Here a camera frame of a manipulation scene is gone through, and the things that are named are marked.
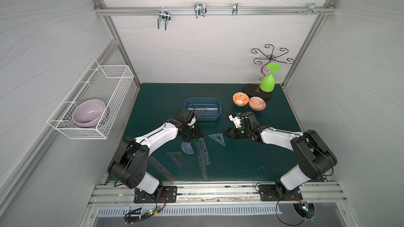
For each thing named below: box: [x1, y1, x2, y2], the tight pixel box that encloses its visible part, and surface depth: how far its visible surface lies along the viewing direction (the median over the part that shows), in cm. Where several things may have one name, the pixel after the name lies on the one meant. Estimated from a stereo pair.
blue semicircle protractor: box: [180, 141, 195, 155], surface depth 90 cm
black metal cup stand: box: [243, 44, 295, 100], surface depth 97 cm
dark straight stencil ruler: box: [147, 155, 176, 183], surface depth 82 cm
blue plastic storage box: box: [183, 97, 222, 122], surface depth 106 cm
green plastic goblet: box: [259, 62, 282, 93], surface depth 93 cm
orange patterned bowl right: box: [248, 96, 267, 112], surface depth 109 cm
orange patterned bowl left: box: [232, 91, 250, 107], surface depth 110 cm
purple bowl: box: [72, 99, 106, 129], surface depth 62 cm
